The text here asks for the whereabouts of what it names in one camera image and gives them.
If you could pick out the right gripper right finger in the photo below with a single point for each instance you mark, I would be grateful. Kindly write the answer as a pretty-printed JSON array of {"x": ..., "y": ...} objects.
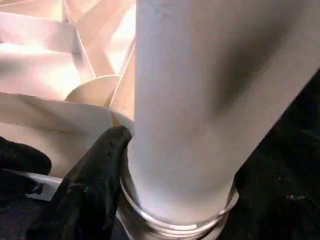
[{"x": 270, "y": 207}]

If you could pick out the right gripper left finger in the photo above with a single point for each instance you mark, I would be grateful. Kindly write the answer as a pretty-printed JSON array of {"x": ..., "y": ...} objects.
[{"x": 82, "y": 190}]

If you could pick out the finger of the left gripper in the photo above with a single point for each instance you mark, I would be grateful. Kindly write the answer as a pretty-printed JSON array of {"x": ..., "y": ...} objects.
[
  {"x": 15, "y": 187},
  {"x": 22, "y": 155}
]

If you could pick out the white plastic table top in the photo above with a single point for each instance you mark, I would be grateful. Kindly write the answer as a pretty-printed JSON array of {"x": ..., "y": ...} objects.
[{"x": 50, "y": 62}]

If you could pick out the white plastic table leg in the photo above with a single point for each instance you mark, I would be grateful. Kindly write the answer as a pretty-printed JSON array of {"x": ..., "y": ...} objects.
[{"x": 200, "y": 100}]

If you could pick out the black table mat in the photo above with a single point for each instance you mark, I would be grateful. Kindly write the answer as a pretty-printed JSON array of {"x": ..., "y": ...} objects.
[{"x": 295, "y": 150}]

